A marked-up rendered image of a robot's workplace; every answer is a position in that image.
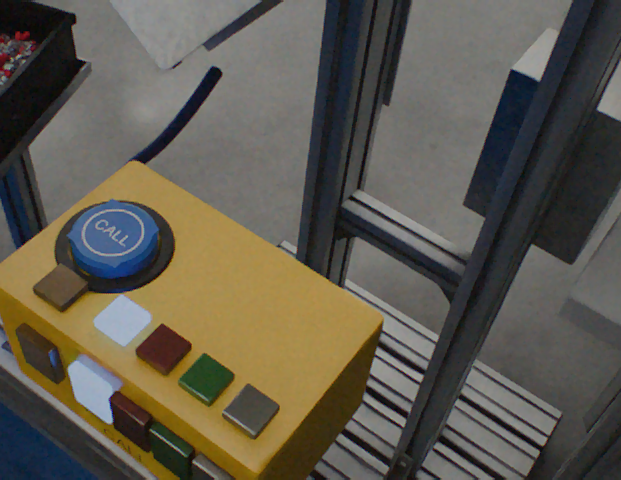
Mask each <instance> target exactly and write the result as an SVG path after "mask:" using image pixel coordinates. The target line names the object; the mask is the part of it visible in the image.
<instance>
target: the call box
mask: <svg viewBox="0 0 621 480"><path fill-rule="evenodd" d="M112 198H114V200H116V201H117V202H119V203H121V204H128V205H132V206H135V207H138V208H140V209H142V210H143V211H145V212H146V213H147V214H148V215H149V216H150V217H151V218H152V219H153V221H154V223H155V226H156V227H157V228H160V229H159V230H157V237H158V239H159V248H157V252H156V255H155V257H154V259H153V260H152V262H151V263H150V264H149V265H148V266H147V267H146V268H145V269H143V270H142V271H140V272H139V273H137V274H135V275H132V276H129V277H126V278H121V279H104V280H103V278H98V277H95V276H93V275H90V274H88V273H87V272H85V271H84V270H83V269H81V268H80V267H79V265H78V264H77V263H76V261H75V259H74V256H73V252H72V247H71V243H70V238H68V237H67V236H66V235H67V234H68V233H71V230H72V228H73V226H74V224H75V223H76V221H77V220H78V219H79V218H80V217H81V216H82V215H83V214H84V213H86V212H87V211H89V210H91V209H93V208H95V207H98V206H101V205H104V204H106V203H107V202H109V201H110V200H112ZM60 263H62V264H64V265H65V266H66V267H68V268H69V269H72V270H73V271H74V272H76V273H77V274H79V275H80V277H82V278H83V279H84V280H86V281H87V282H88V283H89V286H90V288H89V290H88V291H87V292H86V293H85V294H84V295H82V296H81V297H80V298H79V299H78V300H77V301H76V302H75V303H74V304H71V305H70V306H69V307H68V308H67V309H66V310H65V311H64V312H59V311H58V310H57V309H55V308H54V307H52V306H51V305H50V304H48V303H47V302H46V301H44V300H43V299H40V298H39V297H38V296H36V295H35V294H34V293H33V289H32V287H33V286H34V285H35V284H36V283H37V282H38V281H41V280H42V279H43V278H44V277H45V276H47V275H48V274H49V273H50V272H51V270H52V269H54V268H55V267H56V266H57V265H58V264H60ZM120 296H124V297H125V298H127V299H128V300H130V301H131V302H133V303H134V304H136V305H137V306H138V307H140V308H141V309H143V310H144V311H146V312H147V313H148V314H149V315H150V322H149V323H148V324H147V325H146V326H145V327H144V328H143V329H142V330H141V331H139V332H138V333H137V334H136V335H135V336H134V337H133V338H132V339H131V340H130V341H129V342H128V343H127V344H126V345H122V344H120V343H118V342H117V341H115V340H114V339H112V338H111V337H110V336H108V335H107V334H105V333H104V332H103V331H101V330H100V329H98V328H97V327H96V326H95V324H94V319H95V318H96V317H97V316H98V315H99V314H100V313H101V312H102V311H103V310H105V309H106V308H107V307H108V306H109V305H110V304H112V303H113V302H114V301H115V300H116V299H117V298H119V297H120ZM0 318H1V321H2V323H3V326H4V329H5V331H6V334H7V337H8V340H9V342H10V345H11V348H12V350H13V353H14V356H15V358H16V361H17V365H18V368H19V370H20V372H21V374H23V375H24V376H25V377H27V378H28V379H29V380H31V381H33V382H34V383H35V384H37V385H38V386H39V387H41V388H42V389H43V390H44V391H46V392H47V393H48V394H50V395H51V396H52V397H54V398H55V399H56V400H57V401H59V402H60V403H61V404H63V405H64V406H65V407H68V408H69V409H70V410H71V411H73V412H74V413H75V414H77V415H78V416H79V417H81V418H82V419H83V420H84V421H85V422H86V423H88V424H89V425H90V426H91V427H93V428H94V429H95V430H97V431H98V432H99V433H101V434H102V435H103V436H104V437H106V438H107V440H108V441H110V440H111V442H112V443H113V444H115V445H116V446H117V447H118V448H120V449H121V450H122V451H124V452H125V453H126V454H127V455H129V456H130V457H131V458H133V459H134V460H135V461H137V462H138V463H139V464H140V465H142V466H143V467H144V468H146V469H147V470H148V471H150V472H151V473H152V474H153V475H155V476H156V477H157V478H159V479H160V480H181V479H180V478H179V477H178V476H176V475H175V474H174V473H172V472H171V471H170V470H168V469H167V468H166V467H164V466H163V465H162V464H161V463H159V462H157V461H156V460H154V459H153V457H152V450H151V451H150V452H145V451H144V450H142V449H141V448H140V447H139V446H137V445H136V444H135V443H133V442H132V441H131V440H129V439H128V438H127V437H125V436H124V435H123V434H122V433H120V432H119V431H118V430H116V429H115V427H114V424H113V421H112V422H111V423H107V422H106V421H105V420H103V419H101V418H100V417H98V416H97V415H96V414H94V413H93V412H92V411H90V410H89V409H88V408H86V407H85V406H84V405H83V404H81V403H80V402H79V401H77V399H76V397H75V393H74V390H73V385H72V381H71V378H70V374H69V371H68V368H69V367H70V366H71V365H72V364H73V363H74V362H75V361H77V362H79V363H80V364H82V365H83V366H84V367H87V368H88V369H89V370H91V371H92V372H94V373H95V374H96V375H98V376H99V377H100V378H102V379H103V380H104V381H106V382H107V383H108V384H110V385H111V387H112V392H114V391H116V390H117V391H119V392H120V393H122V394H123V395H124V396H126V397H127V398H128V399H130V400H131V401H132V402H134V403H135V404H138V405H139V406H140V407H142V408H143V409H144V410H146V411H147V412H148V413H150V414H151V415H152V418H153V424H155V423H156V422H157V421H158V422H160V423H162V424H163V425H164V426H166V427H167V428H168V429H170V430H171V431H172V432H174V433H175V434H176V435H178V436H179V437H181V438H182V439H183V440H185V441H186V442H187V443H189V444H190V445H191V446H193V447H194V449H195V457H196V455H197V454H199V453H202V454H203V455H205V456H207V457H208V458H210V459H211V460H212V461H214V462H215V463H216V464H218V465H219V466H220V467H222V468H223V469H225V470H226V471H227V472H229V473H230V475H231V476H233V477H234V478H235V479H237V480H305V479H306V478H307V477H308V475H309V474H310V473H311V471H312V470H313V469H314V467H315V466H316V465H317V463H318V462H319V461H320V459H321V458H322V457H323V455H324V454H325V453H326V451H327V450H328V449H329V448H330V446H331V445H332V444H333V441H334V440H335V439H336V437H337V436H338V435H339V433H340V432H341V431H342V429H343V428H344V427H345V425H346V424H347V423H348V422H349V420H350V419H351V418H352V416H353V415H354V414H356V412H357V411H358V410H359V408H360V407H361V405H362V401H363V398H364V394H365V391H366V386H367V383H368V379H369V376H370V372H371V369H372V366H373V362H374V359H375V355H376V352H377V348H378V345H379V341H380V338H381V334H382V331H383V327H384V322H385V319H384V317H383V316H382V314H381V313H380V312H378V311H377V310H375V309H374V308H371V307H369V306H368V304H366V303H365V302H363V301H361V300H360V299H358V298H357V297H355V296H353V295H352V294H350V293H349V292H347V291H345V290H344V289H342V288H341V287H339V286H337V285H336V284H334V283H333V282H331V281H329V280H328V279H326V278H325V277H323V276H321V275H320V274H318V273H317V272H315V271H313V270H312V269H310V268H309V267H307V266H306V265H304V264H302V263H301V262H299V261H298V260H296V259H294V258H293V257H291V256H290V255H288V254H286V253H285V252H283V251H282V250H280V249H278V248H277V247H275V246H274V245H272V244H270V243H269V242H267V241H266V240H264V239H262V238H261V237H259V236H258V235H256V234H254V233H253V232H251V231H250V230H248V229H246V228H245V227H243V226H241V225H239V224H237V223H236V222H234V221H233V220H231V219H229V218H228V217H226V216H225V215H223V214H221V213H220V212H218V211H217V210H215V209H213V208H212V207H210V206H209V205H207V204H206V203H204V202H202V201H201V200H199V199H198V198H196V197H194V196H193V195H191V194H190V193H188V192H186V191H185V190H183V189H182V188H180V186H178V185H177V184H175V183H174V182H172V181H170V180H169V179H167V178H166V177H164V176H161V175H160V174H158V173H157V172H155V171H153V170H152V169H150V168H149V167H147V166H145V165H144V164H142V163H141V162H139V161H135V160H133V161H130V162H128V163H127V164H126V165H125V166H123V167H122V168H121V169H120V170H119V171H117V172H116V173H115V174H114V175H112V176H110V177H109V178H108V179H106V180H105V181H104V182H103V183H101V184H100V185H99V186H98V187H96V188H95V189H94V190H93V191H91V192H90V193H89V194H88V195H86V196H85V197H84V198H83V199H81V200H80V201H79V202H78V203H76V204H75V206H74V207H73V208H72V209H69V210H68V211H67V212H66V213H64V214H63V215H62V216H61V217H59V218H58V219H57V220H56V221H54V222H53V223H52V224H51V225H49V226H48V227H47V228H46V229H44V230H43V231H42V232H41V233H38V234H37V235H36V236H35V237H33V238H32V239H31V240H30V241H29V242H27V243H26V244H25V245H24V246H22V247H21V248H20V249H19V250H17V251H16V252H15V253H14V254H11V255H10V256H9V257H8V258H6V259H5V260H4V261H3V262H1V263H0ZM23 323H25V324H27V325H28V326H30V327H31V328H32V329H34V330H35V331H36V332H38V333H39V334H40V335H42V336H43V337H44V338H46V339H47V340H50V341H51V342H52V343H54V344H55V345H56V346H57V347H58V351H59V354H60V358H61V361H62V365H63V368H64V372H65V375H66V377H65V379H64V380H63V381H62V383H61V384H58V385H56V384H54V383H53V382H51V381H50V380H49V379H48V378H46V377H45V376H44V375H42V374H41V372H40V371H38V370H37V369H36V368H34V367H33V366H32V365H30V364H29V363H28V362H26V361H25V358H24V355H23V353H22V350H21V347H20V344H19V341H18V338H17V336H16V333H15V329H16V328H17V327H18V326H19V325H21V324H23ZM161 323H162V324H164V325H166V326H168V327H170V328H171V329H172V330H174V331H175V332H177V333H178V334H180V335H181V336H182V337H184V338H185V339H187V340H188V341H190V342H191V343H192V350H191V351H190V352H189V353H188V354H187V355H186V356H185V357H184V358H183V359H182V360H181V361H180V362H179V364H178V365H177V366H175V367H174V368H173V369H172V371H171V372H170V373H169V374H168V375H167V376H163V375H162V374H161V373H159V372H158V371H156V370H155V369H154V368H152V367H151V366H149V365H148V364H147V363H145V362H144V360H142V359H141V358H140V357H138V356H137V355H136V352H135V349H136V347H137V346H138V345H139V344H140V343H141V342H142V341H143V340H144V339H145V338H146V337H147V336H148V335H149V334H150V333H151V332H152V331H153V330H154V329H156V328H157V327H158V326H159V325H160V324H161ZM204 352H205V353H207V354H208V355H210V356H211V357H213V358H214V359H215V360H217V361H218V362H220V363H221V364H223V365H224V366H226V367H227V368H228V369H230V370H231V371H233V372H234V374H235V378H234V380H233V381H232V383H231V384H230V386H229V387H228V388H227V389H226V390H225V391H224V392H223V394H222V395H221V396H220V397H219V398H218V399H217V400H216V401H215V403H214V404H213V405H212V406H210V407H207V406H206V405H205V404H203V403H202V402H200V401H199V400H198V399H196V398H195V397H193V396H192V395H191V394H189V393H188V392H186V391H185V390H183V389H181V388H180V387H179V386H178V384H177V380H178V378H179V377H181V376H182V375H183V374H184V372H185V371H186V370H187V369H188V368H189V367H190V366H191V365H192V364H193V363H194V362H195V361H196V359H197V358H198V357H199V356H200V355H201V354H202V353H204ZM246 383H250V384H251V385H253V386H254V387H256V388H257V390H259V391H260V392H262V393H264V394H265V395H267V396H268V397H270V398H271V399H272V400H274V401H275V402H277V403H278V404H279V405H280V411H279V413H278V414H277V415H276V416H275V417H274V419H273V420H272V421H271V422H270V423H269V425H268V426H266V427H265V428H264V429H263V431H262V432H261V433H260V434H259V436H258V437H257V438H255V439H252V438H250V437H249V436H248V435H246V434H245V433H243V432H242V431H241V430H239V429H238V428H236V427H235V426H234V425H232V424H231V423H229V422H228V421H227V420H225V419H224V418H223V417H222V411H223V409H224V408H225V407H226V406H227V405H228V404H229V403H230V402H231V400H232V399H233V398H234V397H235V396H236V395H237V394H238V392H239V391H240V390H241V389H242V388H243V386H244V385H245V384H246Z"/></svg>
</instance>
